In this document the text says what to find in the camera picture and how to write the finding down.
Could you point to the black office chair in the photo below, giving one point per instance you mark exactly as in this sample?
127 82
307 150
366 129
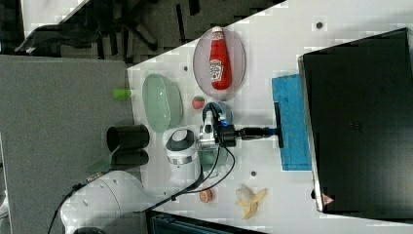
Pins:
95 20

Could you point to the peeled toy banana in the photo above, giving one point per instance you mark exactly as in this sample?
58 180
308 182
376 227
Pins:
249 201

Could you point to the green pot with handle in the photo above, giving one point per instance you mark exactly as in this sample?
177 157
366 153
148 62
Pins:
212 161

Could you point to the light green oval bowl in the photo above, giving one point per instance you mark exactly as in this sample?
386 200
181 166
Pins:
162 102

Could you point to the green cylinder marker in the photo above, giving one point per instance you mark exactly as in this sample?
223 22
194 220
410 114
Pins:
121 93

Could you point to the red toy strawberry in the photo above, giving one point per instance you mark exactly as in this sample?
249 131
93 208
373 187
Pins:
198 102

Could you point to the black cylinder mount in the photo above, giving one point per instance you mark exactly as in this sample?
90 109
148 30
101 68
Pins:
126 144

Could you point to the grey oval plate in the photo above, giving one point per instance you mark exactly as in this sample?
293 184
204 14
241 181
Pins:
236 54

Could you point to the blue small bowl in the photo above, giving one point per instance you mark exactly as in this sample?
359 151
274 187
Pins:
223 111

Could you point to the red ketchup bottle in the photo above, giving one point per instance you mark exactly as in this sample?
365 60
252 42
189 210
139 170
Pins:
219 63

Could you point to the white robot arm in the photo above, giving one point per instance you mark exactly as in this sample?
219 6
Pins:
98 201

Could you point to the dark blue crate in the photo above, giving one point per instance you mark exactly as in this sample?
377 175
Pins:
163 223

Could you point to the black oven door handle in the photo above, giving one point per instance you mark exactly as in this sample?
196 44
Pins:
278 124

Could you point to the black toaster oven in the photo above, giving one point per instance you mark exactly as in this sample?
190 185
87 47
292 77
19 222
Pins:
347 118

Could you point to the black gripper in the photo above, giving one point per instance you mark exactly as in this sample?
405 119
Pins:
227 135

